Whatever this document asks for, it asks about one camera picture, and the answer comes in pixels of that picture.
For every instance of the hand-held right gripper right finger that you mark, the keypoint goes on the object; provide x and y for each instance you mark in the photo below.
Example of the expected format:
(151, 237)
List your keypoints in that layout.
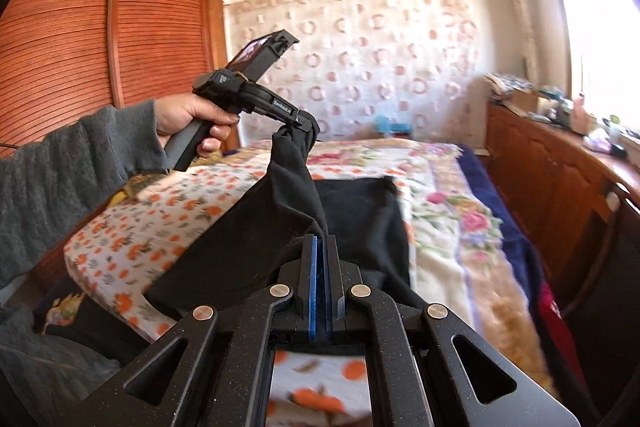
(331, 287)

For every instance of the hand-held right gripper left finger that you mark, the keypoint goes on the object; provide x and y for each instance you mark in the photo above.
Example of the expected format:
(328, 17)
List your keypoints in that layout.
(313, 287)

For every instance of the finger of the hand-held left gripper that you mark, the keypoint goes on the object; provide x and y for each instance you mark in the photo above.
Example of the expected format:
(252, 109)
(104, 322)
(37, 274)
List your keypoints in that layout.
(300, 119)

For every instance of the black t-shirt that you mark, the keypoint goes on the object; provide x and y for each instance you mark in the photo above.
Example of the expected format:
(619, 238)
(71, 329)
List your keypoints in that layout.
(350, 217)

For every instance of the person's left forearm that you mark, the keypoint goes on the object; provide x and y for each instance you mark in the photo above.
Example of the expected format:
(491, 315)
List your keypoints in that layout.
(65, 177)

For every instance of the person's left hand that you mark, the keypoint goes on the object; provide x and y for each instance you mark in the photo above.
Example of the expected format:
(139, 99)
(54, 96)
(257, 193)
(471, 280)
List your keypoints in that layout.
(185, 114)

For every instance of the circle print curtain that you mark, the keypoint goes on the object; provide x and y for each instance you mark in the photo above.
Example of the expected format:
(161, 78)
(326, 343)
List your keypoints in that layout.
(360, 57)

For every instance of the small blue box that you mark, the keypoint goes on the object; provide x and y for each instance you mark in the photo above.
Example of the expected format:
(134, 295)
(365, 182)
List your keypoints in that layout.
(395, 127)

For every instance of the rose floral blanket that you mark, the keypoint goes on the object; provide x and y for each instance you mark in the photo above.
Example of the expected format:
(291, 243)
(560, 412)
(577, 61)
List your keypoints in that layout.
(450, 217)

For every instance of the gold patterned folded cloth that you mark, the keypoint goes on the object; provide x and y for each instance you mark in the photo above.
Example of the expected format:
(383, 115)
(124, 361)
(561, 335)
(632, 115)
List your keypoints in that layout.
(142, 189)

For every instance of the orange flower print bedsheet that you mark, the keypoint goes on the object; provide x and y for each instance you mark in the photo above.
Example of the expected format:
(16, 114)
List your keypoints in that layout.
(150, 227)

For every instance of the wooden slatted wardrobe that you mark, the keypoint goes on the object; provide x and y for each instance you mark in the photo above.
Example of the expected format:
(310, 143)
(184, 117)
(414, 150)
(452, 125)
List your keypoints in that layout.
(100, 22)

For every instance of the navy blanket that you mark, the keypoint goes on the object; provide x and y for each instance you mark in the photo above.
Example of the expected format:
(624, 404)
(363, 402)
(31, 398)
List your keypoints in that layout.
(505, 217)

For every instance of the patterned cloth pile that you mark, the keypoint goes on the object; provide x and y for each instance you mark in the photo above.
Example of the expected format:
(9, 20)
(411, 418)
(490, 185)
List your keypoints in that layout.
(507, 84)

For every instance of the cardboard box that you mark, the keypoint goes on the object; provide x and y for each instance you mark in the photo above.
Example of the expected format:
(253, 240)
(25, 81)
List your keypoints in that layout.
(525, 102)

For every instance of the red cloth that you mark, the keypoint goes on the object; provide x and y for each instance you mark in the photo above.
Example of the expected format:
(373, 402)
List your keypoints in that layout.
(555, 322)

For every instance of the wooden sideboard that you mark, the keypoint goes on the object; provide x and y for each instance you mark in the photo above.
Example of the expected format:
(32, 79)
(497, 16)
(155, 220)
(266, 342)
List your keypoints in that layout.
(545, 167)

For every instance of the dark floral cloth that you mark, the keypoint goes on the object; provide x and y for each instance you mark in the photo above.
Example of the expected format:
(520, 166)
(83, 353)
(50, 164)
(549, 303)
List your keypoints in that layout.
(62, 312)

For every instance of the pink bottle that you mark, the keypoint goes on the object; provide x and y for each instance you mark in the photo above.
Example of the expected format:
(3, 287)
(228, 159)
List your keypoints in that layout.
(581, 114)

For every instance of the person's grey clothing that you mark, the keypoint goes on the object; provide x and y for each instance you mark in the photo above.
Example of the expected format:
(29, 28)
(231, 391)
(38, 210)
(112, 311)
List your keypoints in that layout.
(45, 377)

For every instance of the bright window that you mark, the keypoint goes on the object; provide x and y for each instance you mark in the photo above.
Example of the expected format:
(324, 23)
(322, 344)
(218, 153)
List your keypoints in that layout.
(595, 22)

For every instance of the small black box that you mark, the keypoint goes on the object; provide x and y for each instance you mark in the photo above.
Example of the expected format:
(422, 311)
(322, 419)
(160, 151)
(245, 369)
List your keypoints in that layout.
(620, 151)

